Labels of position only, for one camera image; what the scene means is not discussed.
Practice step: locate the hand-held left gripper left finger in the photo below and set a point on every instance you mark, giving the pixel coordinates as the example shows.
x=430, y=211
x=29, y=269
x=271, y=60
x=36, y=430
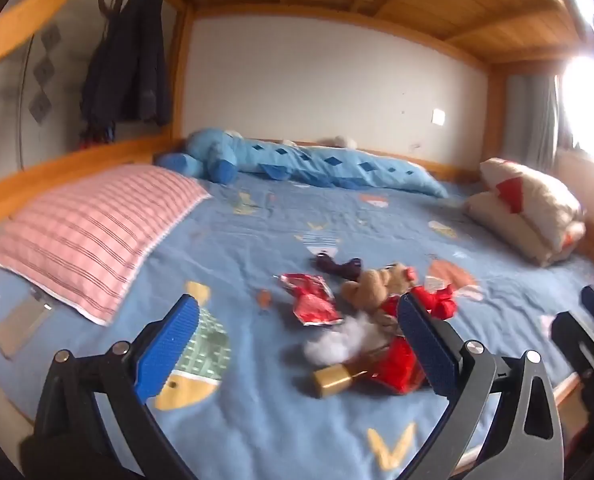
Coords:
x=169, y=350

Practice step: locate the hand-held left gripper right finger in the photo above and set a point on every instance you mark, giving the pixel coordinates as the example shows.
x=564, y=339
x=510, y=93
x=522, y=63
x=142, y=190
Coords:
x=427, y=345

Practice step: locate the white tissue wad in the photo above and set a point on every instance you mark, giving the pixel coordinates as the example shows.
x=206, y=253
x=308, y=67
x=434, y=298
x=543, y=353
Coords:
x=337, y=342

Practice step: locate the clear bottle with gold cap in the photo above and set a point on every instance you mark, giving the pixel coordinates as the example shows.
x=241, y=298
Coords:
x=333, y=382

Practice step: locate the red foil wrapper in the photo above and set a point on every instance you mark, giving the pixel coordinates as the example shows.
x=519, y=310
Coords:
x=312, y=305

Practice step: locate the brown teddy bear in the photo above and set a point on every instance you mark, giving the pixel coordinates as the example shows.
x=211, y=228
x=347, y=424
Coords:
x=372, y=285

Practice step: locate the white and red folded quilt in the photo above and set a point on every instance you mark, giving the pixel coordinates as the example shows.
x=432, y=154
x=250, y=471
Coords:
x=537, y=210

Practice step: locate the pink plaid pillow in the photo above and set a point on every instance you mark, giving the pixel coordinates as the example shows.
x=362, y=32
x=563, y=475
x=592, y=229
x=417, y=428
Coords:
x=92, y=230

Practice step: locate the blue printed bed sheet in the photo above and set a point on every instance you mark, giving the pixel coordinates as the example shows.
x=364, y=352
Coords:
x=277, y=220

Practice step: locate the bright window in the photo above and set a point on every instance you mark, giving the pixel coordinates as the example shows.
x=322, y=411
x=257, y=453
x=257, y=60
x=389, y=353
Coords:
x=592, y=110

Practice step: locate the grey curtain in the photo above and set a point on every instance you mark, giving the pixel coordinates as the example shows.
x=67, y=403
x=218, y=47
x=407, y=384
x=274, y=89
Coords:
x=532, y=120

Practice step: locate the long blue plush toy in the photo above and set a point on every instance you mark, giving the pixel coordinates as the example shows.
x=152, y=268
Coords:
x=327, y=165

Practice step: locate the dark hanging jacket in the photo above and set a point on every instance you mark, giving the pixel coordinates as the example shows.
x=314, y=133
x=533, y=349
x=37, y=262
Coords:
x=127, y=60

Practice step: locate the wooden coat rack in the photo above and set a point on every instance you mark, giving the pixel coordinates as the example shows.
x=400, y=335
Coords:
x=108, y=7

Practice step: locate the white wall socket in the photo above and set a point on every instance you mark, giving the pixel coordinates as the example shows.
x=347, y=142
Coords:
x=438, y=117

